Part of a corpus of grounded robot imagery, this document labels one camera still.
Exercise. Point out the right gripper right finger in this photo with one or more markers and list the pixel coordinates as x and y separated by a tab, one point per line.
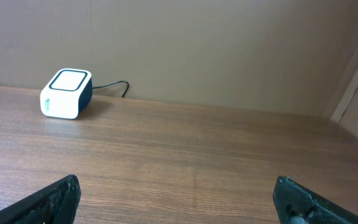
295	203

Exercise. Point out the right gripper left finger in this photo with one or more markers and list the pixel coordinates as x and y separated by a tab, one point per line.
56	203

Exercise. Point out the white barcode scanner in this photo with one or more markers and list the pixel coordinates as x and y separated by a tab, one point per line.
67	94

